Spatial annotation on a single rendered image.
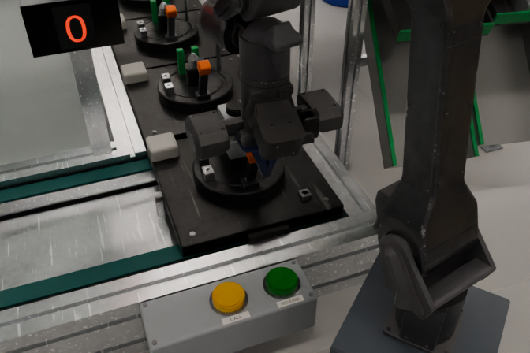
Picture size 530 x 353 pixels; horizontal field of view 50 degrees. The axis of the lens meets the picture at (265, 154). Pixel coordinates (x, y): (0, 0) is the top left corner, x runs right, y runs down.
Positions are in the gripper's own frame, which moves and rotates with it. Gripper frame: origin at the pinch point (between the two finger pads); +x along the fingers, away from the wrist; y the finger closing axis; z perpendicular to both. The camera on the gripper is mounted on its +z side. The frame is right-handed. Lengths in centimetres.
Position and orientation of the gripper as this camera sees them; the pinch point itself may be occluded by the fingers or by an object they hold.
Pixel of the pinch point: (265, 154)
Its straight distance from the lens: 72.2
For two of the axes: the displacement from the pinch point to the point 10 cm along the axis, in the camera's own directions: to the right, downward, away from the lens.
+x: 0.0, 7.9, 6.1
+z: 3.4, 5.8, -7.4
